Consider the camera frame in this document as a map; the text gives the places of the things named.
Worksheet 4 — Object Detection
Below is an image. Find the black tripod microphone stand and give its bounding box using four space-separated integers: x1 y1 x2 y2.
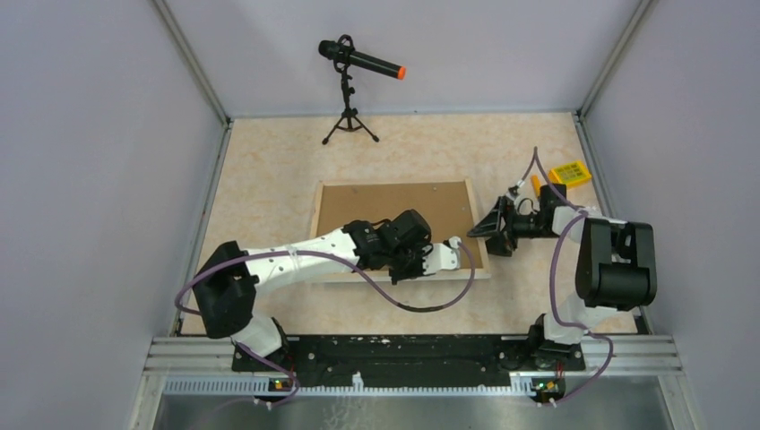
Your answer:
322 34 380 145

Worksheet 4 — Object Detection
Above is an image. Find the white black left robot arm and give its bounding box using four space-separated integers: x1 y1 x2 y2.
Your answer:
191 210 449 370

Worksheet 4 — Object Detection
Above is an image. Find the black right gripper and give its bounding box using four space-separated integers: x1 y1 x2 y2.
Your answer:
467 196 562 256

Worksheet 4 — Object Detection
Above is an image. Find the yellow plastic box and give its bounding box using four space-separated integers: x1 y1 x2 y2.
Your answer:
548 159 592 189

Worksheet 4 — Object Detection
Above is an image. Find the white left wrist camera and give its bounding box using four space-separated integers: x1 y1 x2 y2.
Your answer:
422 236 462 276

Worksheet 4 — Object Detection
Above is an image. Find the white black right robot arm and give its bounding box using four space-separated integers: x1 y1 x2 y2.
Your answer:
467 183 657 369

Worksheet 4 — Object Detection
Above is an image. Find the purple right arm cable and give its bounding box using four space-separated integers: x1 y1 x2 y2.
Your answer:
516 146 614 408

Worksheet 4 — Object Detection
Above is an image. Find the black microphone orange tip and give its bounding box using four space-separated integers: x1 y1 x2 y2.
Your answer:
318 40 406 80

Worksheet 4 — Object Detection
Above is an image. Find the white wooden photo frame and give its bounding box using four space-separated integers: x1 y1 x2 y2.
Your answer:
309 178 491 281

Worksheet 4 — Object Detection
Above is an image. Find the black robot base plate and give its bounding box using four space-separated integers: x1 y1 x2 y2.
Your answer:
267 334 586 388

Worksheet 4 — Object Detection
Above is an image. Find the aluminium rail front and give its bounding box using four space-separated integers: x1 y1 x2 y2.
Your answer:
143 335 683 397

